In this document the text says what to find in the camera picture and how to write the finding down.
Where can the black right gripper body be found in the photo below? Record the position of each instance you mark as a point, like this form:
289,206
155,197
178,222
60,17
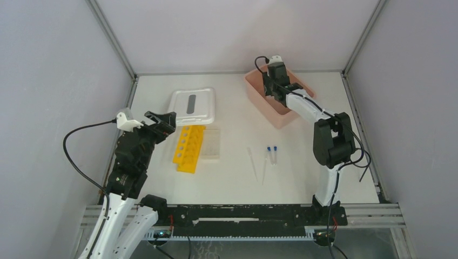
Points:
270,86

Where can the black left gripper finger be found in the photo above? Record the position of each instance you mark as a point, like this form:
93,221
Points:
165,130
167,118

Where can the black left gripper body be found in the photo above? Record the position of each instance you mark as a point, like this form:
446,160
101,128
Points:
149,135

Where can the white plastic bin lid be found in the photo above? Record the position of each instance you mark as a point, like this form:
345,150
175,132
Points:
193,107

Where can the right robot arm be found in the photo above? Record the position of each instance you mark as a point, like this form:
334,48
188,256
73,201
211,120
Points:
333,137

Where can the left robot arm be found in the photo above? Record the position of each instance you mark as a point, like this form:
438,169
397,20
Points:
110,238

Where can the yellow test tube rack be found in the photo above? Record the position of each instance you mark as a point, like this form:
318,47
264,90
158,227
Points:
188,148

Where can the pink plastic bin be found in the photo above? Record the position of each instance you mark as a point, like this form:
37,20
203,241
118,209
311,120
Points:
278,115

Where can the clear well plate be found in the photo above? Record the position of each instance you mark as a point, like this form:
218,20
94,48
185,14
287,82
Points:
210,149

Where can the left blue-capped tube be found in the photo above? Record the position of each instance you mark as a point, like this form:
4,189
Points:
270,155

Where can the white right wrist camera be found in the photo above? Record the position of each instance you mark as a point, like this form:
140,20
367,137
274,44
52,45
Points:
275,59

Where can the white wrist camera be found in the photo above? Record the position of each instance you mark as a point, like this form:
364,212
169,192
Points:
275,59
126,122

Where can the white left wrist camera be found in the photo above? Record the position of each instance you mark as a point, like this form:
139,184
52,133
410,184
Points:
126,122

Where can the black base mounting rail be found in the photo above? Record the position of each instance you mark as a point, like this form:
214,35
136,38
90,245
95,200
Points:
249,220

